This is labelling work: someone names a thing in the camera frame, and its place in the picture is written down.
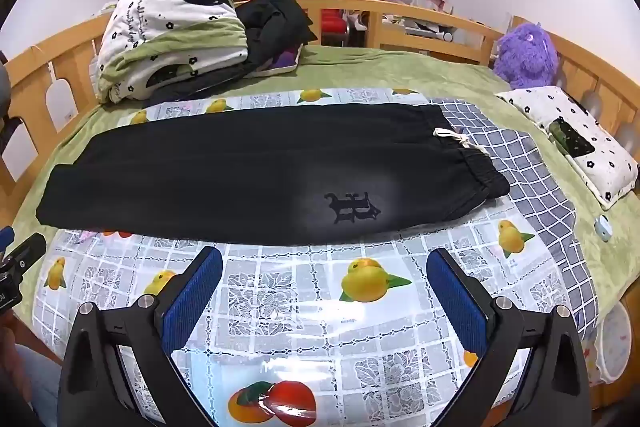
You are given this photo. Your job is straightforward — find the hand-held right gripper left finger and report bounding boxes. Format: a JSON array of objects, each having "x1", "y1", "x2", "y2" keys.
[{"x1": 57, "y1": 247, "x2": 223, "y2": 427}]

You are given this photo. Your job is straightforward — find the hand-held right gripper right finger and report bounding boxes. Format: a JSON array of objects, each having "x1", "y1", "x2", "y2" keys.
[{"x1": 426, "y1": 248, "x2": 588, "y2": 427}]

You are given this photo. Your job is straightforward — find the black pants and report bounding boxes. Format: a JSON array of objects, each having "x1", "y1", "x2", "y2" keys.
[{"x1": 36, "y1": 103, "x2": 511, "y2": 247}]

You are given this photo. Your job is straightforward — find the person's leg in jeans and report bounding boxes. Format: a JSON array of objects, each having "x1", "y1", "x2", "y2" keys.
[{"x1": 12, "y1": 341, "x2": 65, "y2": 427}]

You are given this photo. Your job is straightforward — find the fruit print plastic tablecloth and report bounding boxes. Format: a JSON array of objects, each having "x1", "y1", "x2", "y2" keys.
[{"x1": 30, "y1": 87, "x2": 601, "y2": 427}]

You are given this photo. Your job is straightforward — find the grey checked cloth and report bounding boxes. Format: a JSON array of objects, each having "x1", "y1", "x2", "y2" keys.
[{"x1": 429, "y1": 99, "x2": 599, "y2": 340}]

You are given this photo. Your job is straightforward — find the grey cloth bundle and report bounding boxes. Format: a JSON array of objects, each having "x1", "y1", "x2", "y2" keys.
[{"x1": 0, "y1": 52, "x2": 12, "y2": 112}]

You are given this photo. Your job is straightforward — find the white plastic basin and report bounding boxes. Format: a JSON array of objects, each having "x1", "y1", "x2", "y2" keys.
[{"x1": 596, "y1": 302, "x2": 633, "y2": 384}]

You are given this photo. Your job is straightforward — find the white floral pillow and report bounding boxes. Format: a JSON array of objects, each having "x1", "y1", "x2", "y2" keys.
[{"x1": 495, "y1": 86, "x2": 640, "y2": 210}]

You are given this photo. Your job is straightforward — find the green bed blanket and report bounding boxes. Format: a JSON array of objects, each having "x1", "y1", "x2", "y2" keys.
[{"x1": 10, "y1": 43, "x2": 640, "y2": 313}]

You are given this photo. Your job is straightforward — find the purple plush toy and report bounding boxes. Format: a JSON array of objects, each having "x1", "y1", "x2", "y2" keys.
[{"x1": 494, "y1": 23, "x2": 558, "y2": 90}]

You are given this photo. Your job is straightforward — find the purple white cloth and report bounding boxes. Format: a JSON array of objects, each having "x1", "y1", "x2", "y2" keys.
[{"x1": 245, "y1": 46, "x2": 304, "y2": 78}]

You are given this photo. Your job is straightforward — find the folded white floral quilt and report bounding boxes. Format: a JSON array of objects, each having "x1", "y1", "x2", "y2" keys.
[{"x1": 95, "y1": 0, "x2": 251, "y2": 104}]

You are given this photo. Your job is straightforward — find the white grey clutter pile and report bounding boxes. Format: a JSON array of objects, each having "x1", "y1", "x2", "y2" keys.
[{"x1": 345, "y1": 0, "x2": 483, "y2": 44}]

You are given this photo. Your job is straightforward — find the black clothing pile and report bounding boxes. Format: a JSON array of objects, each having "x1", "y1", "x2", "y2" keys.
[{"x1": 150, "y1": 0, "x2": 319, "y2": 104}]

